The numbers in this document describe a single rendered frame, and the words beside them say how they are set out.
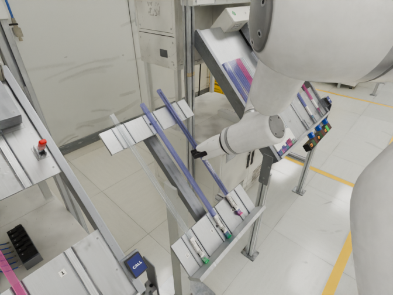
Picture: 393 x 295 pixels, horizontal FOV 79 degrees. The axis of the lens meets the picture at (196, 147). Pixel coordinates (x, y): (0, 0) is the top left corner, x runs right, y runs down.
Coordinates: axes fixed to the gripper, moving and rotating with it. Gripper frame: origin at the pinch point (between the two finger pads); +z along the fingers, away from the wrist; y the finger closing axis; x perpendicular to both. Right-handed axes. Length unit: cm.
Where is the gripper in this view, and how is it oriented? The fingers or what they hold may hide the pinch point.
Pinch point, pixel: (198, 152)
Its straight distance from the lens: 82.0
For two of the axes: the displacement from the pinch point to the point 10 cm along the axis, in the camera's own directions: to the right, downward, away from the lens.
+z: -5.9, 2.2, 7.8
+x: 4.5, 8.9, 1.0
